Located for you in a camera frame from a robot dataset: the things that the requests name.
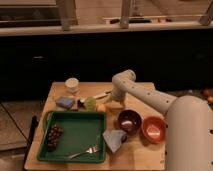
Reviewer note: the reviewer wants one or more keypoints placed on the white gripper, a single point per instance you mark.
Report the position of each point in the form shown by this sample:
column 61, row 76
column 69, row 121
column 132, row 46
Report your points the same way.
column 116, row 99

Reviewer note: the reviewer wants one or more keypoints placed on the yellow-orange apple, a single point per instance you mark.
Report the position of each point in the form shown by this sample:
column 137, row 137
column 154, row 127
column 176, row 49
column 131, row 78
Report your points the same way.
column 100, row 107

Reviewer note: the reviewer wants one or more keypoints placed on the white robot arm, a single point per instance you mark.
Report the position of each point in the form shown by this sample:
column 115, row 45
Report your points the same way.
column 189, row 132

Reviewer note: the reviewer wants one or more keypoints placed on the green plastic tray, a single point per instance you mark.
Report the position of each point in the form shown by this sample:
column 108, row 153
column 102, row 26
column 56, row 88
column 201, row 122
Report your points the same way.
column 82, row 130

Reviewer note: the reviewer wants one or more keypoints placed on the green vegetable toy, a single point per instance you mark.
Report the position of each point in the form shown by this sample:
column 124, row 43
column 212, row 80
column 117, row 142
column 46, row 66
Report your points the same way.
column 90, row 104

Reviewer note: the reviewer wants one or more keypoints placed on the dark brown bowl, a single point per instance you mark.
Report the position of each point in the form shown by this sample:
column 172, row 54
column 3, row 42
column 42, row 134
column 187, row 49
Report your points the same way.
column 129, row 121

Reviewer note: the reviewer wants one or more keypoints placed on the small dark object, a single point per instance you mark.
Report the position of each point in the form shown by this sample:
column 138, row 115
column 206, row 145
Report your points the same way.
column 80, row 103

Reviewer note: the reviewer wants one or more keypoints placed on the grey-blue crumpled cloth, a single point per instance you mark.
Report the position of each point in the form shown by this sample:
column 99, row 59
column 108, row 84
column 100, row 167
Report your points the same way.
column 114, row 139

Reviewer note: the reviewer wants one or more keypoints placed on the white cup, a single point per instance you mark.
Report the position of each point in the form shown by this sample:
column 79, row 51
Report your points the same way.
column 72, row 85

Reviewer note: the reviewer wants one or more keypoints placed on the orange-red bowl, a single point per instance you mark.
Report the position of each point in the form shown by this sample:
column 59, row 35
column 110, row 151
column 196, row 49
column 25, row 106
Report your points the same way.
column 153, row 129

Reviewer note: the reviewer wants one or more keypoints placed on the silver fork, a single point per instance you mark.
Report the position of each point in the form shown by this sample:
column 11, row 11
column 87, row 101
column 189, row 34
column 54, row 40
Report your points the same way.
column 90, row 150

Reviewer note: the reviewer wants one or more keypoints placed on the dark grape bunch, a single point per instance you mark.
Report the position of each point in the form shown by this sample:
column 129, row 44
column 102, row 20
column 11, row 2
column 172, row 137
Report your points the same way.
column 53, row 138

